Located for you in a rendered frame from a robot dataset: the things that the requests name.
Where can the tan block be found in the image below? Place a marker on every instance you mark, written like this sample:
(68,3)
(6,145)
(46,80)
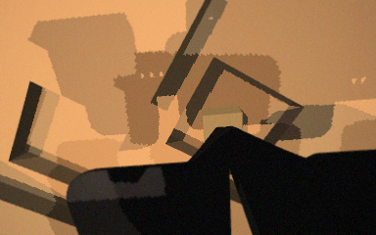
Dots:
(218,117)

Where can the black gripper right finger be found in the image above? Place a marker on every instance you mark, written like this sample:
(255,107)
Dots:
(283,193)

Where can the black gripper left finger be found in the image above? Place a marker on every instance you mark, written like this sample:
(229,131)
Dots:
(150,199)

